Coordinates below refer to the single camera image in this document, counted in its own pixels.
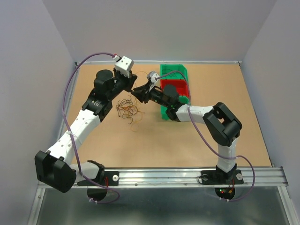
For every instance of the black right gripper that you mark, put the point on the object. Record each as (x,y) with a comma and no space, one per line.
(143,93)

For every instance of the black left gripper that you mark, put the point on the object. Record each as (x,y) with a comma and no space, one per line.
(130,81)

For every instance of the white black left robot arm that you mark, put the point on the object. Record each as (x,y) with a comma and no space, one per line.
(54,166)

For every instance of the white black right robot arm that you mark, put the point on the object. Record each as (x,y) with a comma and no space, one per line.
(222,124)

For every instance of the far green plastic bin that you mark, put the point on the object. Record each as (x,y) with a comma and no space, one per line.
(171,68)

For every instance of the green plastic bin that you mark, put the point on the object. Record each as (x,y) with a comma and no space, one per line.
(171,68)
(169,112)

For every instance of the red plastic bin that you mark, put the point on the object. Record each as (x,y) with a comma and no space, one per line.
(180,84)

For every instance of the near green plastic bin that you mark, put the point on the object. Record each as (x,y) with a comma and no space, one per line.
(169,112)

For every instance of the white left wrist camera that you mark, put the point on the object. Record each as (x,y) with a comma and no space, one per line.
(123,65)

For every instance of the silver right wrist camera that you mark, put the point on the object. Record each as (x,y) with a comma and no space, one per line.
(152,79)

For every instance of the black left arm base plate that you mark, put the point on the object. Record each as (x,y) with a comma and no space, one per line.
(109,178)

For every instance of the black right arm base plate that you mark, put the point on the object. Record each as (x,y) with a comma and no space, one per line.
(213,177)

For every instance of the aluminium mounting rail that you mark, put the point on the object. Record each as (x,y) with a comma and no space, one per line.
(188,177)

